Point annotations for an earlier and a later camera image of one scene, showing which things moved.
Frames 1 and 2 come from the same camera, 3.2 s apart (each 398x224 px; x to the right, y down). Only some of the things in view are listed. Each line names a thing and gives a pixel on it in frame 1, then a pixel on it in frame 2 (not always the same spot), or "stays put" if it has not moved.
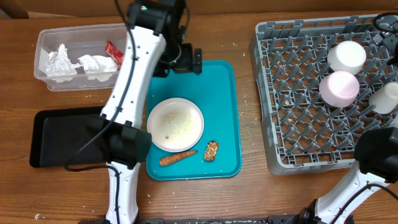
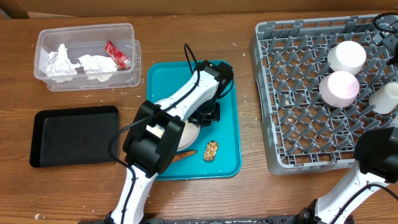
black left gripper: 186,65 → 216,116
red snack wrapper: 114,53 stays put
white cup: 384,98 stays put
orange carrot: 166,160 stays put
